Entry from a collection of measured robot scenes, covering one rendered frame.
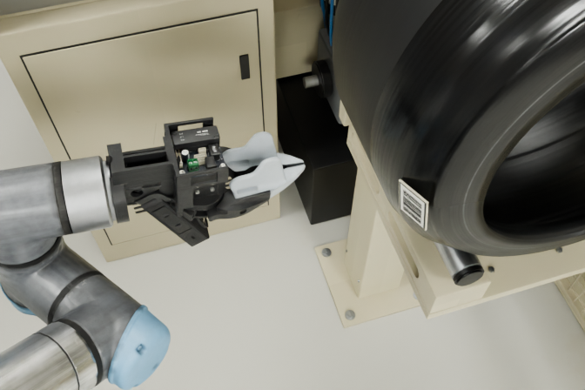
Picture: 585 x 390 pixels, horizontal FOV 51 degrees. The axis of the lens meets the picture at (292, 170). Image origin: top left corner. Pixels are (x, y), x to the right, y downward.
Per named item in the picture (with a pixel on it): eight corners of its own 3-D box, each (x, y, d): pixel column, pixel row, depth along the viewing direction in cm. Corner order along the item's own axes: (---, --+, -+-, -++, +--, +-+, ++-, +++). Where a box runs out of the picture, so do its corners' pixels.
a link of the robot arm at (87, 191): (77, 247, 64) (70, 184, 68) (123, 238, 65) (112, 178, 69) (64, 206, 58) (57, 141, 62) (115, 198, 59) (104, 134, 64)
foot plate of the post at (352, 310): (313, 248, 190) (314, 245, 188) (394, 226, 194) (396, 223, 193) (343, 328, 175) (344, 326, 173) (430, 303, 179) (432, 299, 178)
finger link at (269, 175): (318, 160, 65) (233, 174, 63) (310, 192, 70) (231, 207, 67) (309, 137, 67) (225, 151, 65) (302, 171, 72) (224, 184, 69)
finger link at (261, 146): (309, 137, 67) (225, 151, 65) (302, 171, 72) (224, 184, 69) (300, 117, 69) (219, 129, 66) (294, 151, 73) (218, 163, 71)
